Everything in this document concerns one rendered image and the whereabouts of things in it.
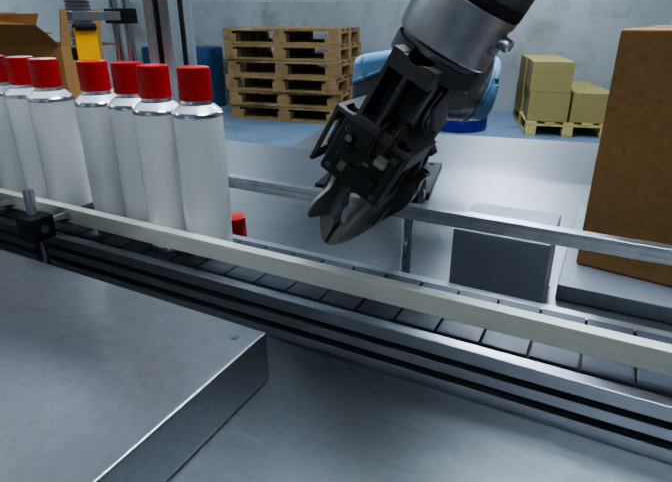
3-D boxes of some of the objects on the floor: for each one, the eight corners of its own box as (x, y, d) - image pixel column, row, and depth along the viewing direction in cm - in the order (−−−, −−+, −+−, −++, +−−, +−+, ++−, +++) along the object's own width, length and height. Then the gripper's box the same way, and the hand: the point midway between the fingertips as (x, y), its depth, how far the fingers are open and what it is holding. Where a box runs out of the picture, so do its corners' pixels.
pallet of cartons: (592, 118, 620) (604, 54, 592) (610, 139, 512) (626, 63, 485) (512, 114, 644) (520, 53, 616) (514, 134, 536) (523, 61, 509)
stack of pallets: (226, 118, 617) (218, 27, 578) (262, 105, 706) (258, 26, 667) (340, 125, 577) (340, 28, 538) (363, 111, 666) (365, 26, 627)
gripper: (365, 19, 36) (255, 235, 48) (472, 93, 34) (331, 299, 46) (408, 18, 43) (303, 207, 55) (498, 80, 42) (371, 261, 53)
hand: (336, 230), depth 52 cm, fingers closed
